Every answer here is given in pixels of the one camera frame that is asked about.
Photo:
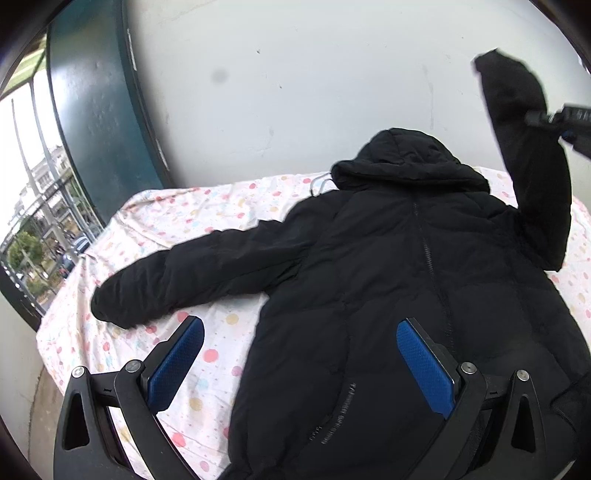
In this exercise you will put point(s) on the green tree outside window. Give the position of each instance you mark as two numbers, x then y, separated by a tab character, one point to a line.
27	251

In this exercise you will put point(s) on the building outside window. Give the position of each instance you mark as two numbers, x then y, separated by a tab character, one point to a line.
51	170

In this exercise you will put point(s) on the polka dot bed sheet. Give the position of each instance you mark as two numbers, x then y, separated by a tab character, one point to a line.
152	221

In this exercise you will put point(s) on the black hooded puffer jacket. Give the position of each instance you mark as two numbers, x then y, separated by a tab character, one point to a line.
392	277

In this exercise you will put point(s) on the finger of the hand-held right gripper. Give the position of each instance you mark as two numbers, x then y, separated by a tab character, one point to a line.
572	138
545	118

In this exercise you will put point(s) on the metal window railing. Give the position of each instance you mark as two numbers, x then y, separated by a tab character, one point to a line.
44	184

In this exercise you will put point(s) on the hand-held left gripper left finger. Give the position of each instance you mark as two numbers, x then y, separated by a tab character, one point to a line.
178	357

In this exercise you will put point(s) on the dark teal window frame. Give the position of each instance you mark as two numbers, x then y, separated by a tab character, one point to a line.
101	115

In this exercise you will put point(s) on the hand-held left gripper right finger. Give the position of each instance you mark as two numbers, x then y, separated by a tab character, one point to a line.
422	362

